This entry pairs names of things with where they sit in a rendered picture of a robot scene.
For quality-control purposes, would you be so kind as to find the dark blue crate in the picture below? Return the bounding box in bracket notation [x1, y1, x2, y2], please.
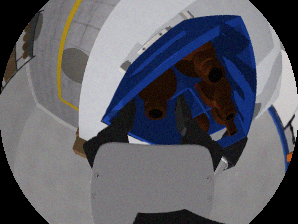
[102, 15, 257, 148]

